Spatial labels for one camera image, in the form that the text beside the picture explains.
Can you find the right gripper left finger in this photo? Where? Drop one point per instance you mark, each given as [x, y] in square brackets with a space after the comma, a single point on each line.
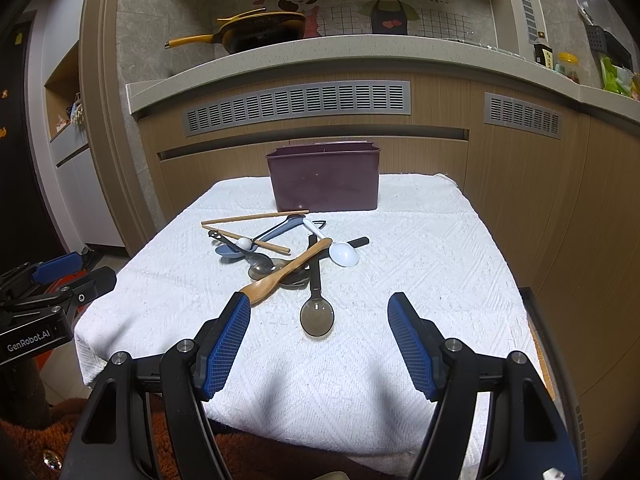
[218, 348]

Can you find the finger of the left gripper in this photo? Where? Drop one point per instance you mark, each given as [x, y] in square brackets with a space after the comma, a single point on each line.
[90, 286]
[53, 270]

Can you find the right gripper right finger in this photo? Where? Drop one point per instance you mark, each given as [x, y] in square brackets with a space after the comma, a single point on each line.
[419, 343]

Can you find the wooden spoon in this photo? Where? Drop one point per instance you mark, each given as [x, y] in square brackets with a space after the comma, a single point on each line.
[262, 289]

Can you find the metal spoon smiley handle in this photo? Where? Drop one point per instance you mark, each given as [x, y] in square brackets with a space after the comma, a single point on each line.
[259, 265]

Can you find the white ball-end stirrer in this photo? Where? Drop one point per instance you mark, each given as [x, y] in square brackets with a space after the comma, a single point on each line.
[244, 243]

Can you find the dark translucent plastic spoon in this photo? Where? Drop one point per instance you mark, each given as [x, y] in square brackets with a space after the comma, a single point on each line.
[317, 315]

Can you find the wooden chopstick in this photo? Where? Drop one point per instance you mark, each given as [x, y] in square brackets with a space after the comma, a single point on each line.
[248, 217]
[282, 250]

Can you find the white plastic spoon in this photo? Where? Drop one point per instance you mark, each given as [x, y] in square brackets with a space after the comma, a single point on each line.
[341, 253]

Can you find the white textured table cloth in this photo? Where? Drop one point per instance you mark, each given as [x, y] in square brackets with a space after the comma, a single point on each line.
[319, 365]

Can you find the purple utensil holder box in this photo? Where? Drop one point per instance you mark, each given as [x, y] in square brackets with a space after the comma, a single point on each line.
[325, 177]

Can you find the small grey vent grille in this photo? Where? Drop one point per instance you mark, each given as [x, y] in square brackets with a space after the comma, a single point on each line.
[513, 113]

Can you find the long grey vent grille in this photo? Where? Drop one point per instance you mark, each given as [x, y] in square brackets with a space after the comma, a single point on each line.
[325, 98]

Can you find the grey stone countertop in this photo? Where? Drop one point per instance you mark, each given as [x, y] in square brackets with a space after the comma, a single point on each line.
[383, 52]

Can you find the yellow frying pan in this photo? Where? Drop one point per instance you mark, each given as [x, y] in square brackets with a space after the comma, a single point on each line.
[250, 30]

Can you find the dark sauce bottle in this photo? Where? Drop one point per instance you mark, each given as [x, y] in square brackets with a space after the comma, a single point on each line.
[543, 53]

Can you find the yellow lid jar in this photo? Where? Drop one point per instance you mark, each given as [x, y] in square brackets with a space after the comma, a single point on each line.
[567, 64]

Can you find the green packaged goods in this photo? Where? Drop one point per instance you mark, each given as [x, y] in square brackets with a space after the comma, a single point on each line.
[619, 80]

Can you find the black hanging rack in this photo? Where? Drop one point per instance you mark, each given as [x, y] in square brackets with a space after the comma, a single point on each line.
[604, 42]

